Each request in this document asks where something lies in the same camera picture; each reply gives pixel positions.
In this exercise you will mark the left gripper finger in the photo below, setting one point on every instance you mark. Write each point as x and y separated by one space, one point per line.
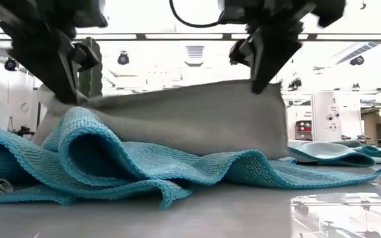
48 66
68 72

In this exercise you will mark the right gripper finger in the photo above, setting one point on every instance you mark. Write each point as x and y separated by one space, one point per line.
255 59
276 53

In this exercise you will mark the grey microfiber towel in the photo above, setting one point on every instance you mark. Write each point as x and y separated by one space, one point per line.
194 122

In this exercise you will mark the light blue microfiber towel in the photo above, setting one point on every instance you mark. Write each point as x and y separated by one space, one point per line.
326 148

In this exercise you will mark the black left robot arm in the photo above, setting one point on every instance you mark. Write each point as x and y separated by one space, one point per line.
88 13

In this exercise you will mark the teal microfiber towel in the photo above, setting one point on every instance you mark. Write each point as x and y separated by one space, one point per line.
144 168

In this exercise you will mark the black ceiling spotlight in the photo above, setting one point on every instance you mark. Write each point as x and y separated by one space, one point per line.
295 83
11 63
357 60
123 59

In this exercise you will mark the black table stand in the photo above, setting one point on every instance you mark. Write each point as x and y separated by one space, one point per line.
39 110

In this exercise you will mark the white pillar cabinet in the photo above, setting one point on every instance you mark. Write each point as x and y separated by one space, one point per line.
322 115

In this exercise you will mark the long LED light bar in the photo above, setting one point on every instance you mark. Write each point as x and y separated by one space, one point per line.
177 36

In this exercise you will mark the red storage shelf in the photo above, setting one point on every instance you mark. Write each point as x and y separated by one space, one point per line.
303 130

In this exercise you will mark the light wooden cabinet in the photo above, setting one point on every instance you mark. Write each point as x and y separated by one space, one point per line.
372 129

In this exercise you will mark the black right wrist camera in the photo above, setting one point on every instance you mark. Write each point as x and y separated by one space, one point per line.
240 53

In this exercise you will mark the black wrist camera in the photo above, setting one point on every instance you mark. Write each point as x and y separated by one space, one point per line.
86 56
240 53

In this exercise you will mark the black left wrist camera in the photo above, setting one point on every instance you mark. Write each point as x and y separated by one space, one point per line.
86 56

